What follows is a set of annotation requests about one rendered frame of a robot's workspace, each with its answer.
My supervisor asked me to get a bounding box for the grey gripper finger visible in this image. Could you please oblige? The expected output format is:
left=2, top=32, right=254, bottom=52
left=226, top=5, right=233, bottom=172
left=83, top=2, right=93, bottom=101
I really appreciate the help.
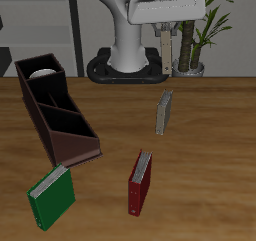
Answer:
left=152, top=22, right=164, bottom=38
left=169, top=21, right=181, bottom=37

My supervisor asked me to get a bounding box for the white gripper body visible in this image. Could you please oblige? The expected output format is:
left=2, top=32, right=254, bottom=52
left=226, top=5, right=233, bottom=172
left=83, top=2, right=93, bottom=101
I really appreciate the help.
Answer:
left=127, top=0, right=209, bottom=26

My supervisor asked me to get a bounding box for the grey book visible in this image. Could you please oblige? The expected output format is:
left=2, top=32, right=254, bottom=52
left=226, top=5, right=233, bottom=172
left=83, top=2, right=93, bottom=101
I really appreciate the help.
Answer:
left=155, top=88, right=174, bottom=136

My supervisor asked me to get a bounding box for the white mug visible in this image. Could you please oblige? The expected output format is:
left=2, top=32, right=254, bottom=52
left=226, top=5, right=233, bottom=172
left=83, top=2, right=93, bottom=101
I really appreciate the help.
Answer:
left=28, top=68, right=58, bottom=80

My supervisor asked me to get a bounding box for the dark brown desk caddy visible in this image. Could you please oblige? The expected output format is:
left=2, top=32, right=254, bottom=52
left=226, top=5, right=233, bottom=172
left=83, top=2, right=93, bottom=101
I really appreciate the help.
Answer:
left=14, top=53, right=103, bottom=169

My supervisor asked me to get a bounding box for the red book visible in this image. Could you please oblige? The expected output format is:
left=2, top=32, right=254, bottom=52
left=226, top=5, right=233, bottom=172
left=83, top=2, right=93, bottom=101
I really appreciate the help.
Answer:
left=128, top=148, right=153, bottom=217

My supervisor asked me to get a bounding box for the green book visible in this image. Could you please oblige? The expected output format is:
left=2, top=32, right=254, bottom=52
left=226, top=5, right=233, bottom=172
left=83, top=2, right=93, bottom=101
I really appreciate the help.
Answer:
left=26, top=163, right=77, bottom=232

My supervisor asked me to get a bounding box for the pot plant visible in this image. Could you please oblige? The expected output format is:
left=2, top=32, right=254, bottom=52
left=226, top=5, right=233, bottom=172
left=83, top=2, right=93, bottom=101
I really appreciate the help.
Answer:
left=171, top=0, right=236, bottom=78

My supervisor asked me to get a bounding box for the grey shelf unit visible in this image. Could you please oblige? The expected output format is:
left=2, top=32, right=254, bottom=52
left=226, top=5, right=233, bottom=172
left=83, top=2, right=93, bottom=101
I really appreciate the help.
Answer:
left=0, top=0, right=73, bottom=50

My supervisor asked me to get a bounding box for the dark grey block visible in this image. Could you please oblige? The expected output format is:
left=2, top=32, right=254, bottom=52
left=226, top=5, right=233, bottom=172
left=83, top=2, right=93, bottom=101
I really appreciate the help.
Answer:
left=0, top=46, right=13, bottom=78

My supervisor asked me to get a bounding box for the flat black base plate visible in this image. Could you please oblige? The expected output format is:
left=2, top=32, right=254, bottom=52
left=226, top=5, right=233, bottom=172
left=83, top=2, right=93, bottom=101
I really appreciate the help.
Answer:
left=86, top=46, right=170, bottom=85

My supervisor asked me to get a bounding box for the dark vertical post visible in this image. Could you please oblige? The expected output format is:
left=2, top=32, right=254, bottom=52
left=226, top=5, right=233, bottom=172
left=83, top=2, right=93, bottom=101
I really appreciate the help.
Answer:
left=67, top=0, right=85, bottom=78

